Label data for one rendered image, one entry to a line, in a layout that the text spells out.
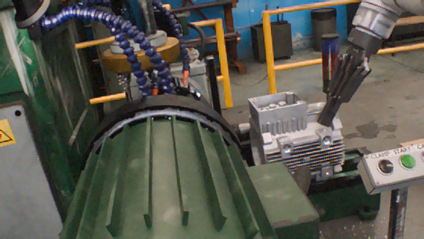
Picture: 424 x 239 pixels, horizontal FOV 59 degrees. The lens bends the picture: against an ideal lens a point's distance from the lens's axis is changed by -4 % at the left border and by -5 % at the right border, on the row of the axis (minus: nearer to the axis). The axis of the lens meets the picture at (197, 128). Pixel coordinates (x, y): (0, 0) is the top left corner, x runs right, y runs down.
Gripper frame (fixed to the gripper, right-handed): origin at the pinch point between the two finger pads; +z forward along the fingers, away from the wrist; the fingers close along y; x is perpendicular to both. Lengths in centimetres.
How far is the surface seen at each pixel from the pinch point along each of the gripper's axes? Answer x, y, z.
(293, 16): 169, -506, -29
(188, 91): -28.8, -27.1, 13.6
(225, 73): 33, -232, 42
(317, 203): 9.0, 1.3, 23.7
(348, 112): 48, -66, 9
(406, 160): 8.8, 21.1, -0.2
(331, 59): 11.6, -33.2, -10.3
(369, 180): 3.3, 20.7, 6.4
